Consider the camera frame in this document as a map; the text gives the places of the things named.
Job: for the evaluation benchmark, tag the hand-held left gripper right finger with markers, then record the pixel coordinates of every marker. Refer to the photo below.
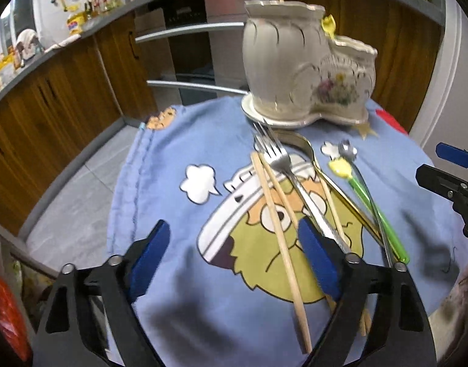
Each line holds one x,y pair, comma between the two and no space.
320,263

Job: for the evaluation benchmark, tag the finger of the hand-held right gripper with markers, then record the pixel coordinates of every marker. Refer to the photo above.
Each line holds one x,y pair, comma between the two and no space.
453,154
440,181

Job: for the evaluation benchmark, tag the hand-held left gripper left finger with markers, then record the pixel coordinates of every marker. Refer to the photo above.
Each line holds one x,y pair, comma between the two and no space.
148,260

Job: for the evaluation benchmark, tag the silver spoon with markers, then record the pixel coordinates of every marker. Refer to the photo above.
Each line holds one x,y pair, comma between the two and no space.
347,150

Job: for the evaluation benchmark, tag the silver fork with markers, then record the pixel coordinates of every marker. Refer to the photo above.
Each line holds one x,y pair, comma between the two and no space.
279,156

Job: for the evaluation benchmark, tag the cream ceramic utensil holder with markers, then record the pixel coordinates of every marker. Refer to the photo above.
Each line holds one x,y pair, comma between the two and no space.
279,65

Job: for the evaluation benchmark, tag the blue cartoon printed cloth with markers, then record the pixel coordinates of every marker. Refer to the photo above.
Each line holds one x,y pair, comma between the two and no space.
172,214

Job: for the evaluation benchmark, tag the wooden base cabinet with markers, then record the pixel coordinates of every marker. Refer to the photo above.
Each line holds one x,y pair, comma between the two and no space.
65,95
402,65

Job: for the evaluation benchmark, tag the orange plastic bag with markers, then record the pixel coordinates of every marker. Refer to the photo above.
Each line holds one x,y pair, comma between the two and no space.
6,317

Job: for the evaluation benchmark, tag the stainless built-in oven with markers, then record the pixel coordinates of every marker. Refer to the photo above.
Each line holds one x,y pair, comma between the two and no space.
188,57

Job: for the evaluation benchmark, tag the white rag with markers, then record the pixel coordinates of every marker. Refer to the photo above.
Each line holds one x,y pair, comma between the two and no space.
64,42

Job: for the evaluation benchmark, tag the dish rack with plates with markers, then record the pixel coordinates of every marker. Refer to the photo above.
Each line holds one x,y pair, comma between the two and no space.
27,44

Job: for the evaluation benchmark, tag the yellow-labelled oil bottle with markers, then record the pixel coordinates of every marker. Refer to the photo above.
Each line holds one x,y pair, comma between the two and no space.
75,23

